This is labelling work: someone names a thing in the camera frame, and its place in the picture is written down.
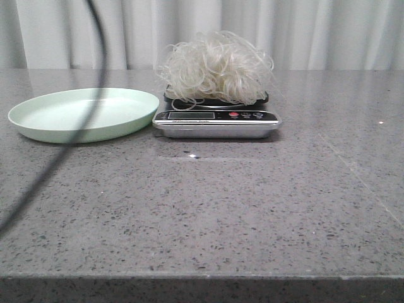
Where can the white vermicelli noodle bundle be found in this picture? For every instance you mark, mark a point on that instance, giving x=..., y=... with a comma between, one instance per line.
x=214, y=69

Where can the black silver kitchen scale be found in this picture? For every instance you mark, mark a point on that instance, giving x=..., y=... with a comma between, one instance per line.
x=207, y=118

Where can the light green plate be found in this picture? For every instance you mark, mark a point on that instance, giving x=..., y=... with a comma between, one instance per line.
x=100, y=114

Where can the white pleated curtain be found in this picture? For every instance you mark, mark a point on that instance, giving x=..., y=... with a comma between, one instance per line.
x=298, y=35

